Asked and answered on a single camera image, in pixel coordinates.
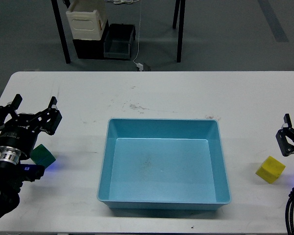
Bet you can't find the white coiled cable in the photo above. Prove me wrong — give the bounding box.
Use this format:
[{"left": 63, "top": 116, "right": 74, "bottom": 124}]
[{"left": 104, "top": 0, "right": 140, "bottom": 5}]

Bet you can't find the yellow cube block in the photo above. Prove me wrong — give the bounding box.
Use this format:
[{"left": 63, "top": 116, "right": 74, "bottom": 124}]
[{"left": 255, "top": 156, "right": 286, "bottom": 184}]

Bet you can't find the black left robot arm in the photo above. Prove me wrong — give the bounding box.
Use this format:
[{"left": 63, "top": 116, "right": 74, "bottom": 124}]
[{"left": 0, "top": 94, "right": 62, "bottom": 218}]

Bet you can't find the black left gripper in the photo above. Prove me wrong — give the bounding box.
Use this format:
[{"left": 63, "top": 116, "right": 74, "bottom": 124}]
[{"left": 0, "top": 94, "right": 62, "bottom": 161}]

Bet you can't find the cream plastic crate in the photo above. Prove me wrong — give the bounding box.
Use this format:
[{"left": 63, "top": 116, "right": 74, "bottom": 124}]
[{"left": 66, "top": 0, "right": 107, "bottom": 41}]

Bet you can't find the white power adapter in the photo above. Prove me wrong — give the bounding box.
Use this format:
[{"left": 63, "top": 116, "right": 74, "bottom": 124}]
[{"left": 136, "top": 63, "right": 144, "bottom": 71}]

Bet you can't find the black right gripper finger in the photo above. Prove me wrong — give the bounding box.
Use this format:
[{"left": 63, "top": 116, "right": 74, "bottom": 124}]
[{"left": 276, "top": 114, "right": 294, "bottom": 157}]

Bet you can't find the black table leg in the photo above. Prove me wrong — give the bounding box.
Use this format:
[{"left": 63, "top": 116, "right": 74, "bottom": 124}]
[
  {"left": 172, "top": 0, "right": 186, "bottom": 63},
  {"left": 51, "top": 0, "right": 71, "bottom": 64}
]

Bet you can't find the green cube block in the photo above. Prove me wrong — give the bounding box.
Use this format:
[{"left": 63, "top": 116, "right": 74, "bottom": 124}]
[{"left": 30, "top": 144, "right": 56, "bottom": 168}]

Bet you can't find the white hanging cable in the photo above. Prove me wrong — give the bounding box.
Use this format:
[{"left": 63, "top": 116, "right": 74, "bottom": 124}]
[{"left": 133, "top": 0, "right": 142, "bottom": 65}]

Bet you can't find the blue plastic tray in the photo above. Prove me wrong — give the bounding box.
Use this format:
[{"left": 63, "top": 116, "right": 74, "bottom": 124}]
[{"left": 97, "top": 118, "right": 231, "bottom": 211}]

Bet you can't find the grey plastic bin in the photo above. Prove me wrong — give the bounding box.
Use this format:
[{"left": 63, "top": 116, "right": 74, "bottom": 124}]
[{"left": 103, "top": 23, "right": 136, "bottom": 60}]

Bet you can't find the black table leg right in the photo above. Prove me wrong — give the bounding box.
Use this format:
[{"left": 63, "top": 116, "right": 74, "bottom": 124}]
[{"left": 172, "top": 0, "right": 186, "bottom": 63}]

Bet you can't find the black table leg left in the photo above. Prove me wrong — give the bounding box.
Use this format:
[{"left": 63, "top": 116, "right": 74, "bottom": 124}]
[{"left": 51, "top": 0, "right": 71, "bottom": 64}]

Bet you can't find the black box under crate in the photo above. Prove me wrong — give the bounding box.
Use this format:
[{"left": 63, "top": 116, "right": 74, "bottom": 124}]
[{"left": 73, "top": 26, "right": 109, "bottom": 60}]

